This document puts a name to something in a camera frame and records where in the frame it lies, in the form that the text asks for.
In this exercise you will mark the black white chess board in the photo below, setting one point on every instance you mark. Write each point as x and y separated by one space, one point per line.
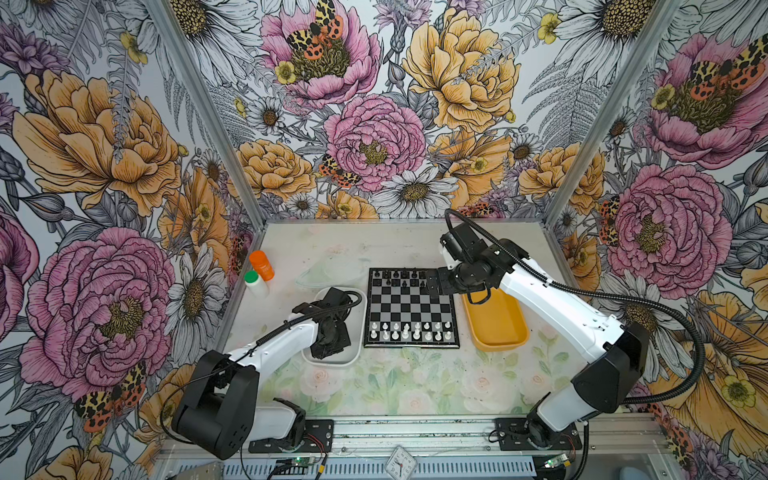
406 309

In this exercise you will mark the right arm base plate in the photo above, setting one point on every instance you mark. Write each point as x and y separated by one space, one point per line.
521 434

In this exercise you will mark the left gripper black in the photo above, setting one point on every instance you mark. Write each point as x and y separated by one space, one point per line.
342 343

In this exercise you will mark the orange bottle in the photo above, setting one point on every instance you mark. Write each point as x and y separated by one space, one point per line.
261 265

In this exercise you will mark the yellow plastic tray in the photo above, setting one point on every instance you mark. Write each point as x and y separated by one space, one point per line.
498 324

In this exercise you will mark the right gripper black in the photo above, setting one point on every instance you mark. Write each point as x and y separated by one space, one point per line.
446 286

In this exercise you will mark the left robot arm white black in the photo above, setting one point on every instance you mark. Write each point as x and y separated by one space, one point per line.
219 410

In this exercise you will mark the aluminium frame rail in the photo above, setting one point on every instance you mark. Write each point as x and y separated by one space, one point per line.
473 435

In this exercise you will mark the white plastic tray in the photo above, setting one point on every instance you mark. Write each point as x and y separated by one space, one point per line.
355 325

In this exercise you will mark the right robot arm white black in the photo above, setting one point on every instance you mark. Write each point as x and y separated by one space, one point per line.
615 354

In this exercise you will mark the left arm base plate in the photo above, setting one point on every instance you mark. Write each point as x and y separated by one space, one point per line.
316 436

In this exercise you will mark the white bottle green cap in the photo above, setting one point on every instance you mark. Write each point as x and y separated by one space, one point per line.
255 284

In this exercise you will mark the small white clock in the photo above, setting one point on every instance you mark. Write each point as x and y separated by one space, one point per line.
401 465

